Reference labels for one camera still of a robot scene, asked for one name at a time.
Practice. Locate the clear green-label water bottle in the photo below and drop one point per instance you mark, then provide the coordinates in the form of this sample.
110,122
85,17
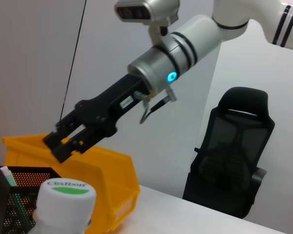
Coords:
63,204

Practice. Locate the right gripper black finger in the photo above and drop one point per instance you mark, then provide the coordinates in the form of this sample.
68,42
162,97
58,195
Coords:
61,131
80,146

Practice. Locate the green pen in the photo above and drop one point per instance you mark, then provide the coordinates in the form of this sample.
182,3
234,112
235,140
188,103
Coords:
8,175

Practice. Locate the yellow plastic storage bin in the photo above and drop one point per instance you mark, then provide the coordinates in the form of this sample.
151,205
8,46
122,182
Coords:
100,170

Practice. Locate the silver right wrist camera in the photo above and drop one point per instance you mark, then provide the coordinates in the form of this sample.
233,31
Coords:
141,9

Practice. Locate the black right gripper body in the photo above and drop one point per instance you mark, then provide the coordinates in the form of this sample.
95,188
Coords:
112,102

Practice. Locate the black mesh office chair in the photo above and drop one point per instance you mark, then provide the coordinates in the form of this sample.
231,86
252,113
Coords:
234,146

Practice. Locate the black mesh pen holder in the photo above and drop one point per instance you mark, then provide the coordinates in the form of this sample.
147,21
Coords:
0,195

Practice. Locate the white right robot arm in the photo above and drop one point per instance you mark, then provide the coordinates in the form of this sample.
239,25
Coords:
197,34

